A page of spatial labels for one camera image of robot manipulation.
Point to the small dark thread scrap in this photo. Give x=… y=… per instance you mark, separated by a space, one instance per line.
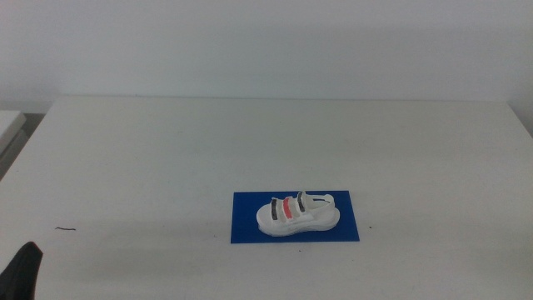
x=65 y=228

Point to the blue rectangular mat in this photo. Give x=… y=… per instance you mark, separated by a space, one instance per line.
x=245 y=225

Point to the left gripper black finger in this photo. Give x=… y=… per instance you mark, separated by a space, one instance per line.
x=21 y=275

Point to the white side table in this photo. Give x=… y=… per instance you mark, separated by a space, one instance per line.
x=7 y=125

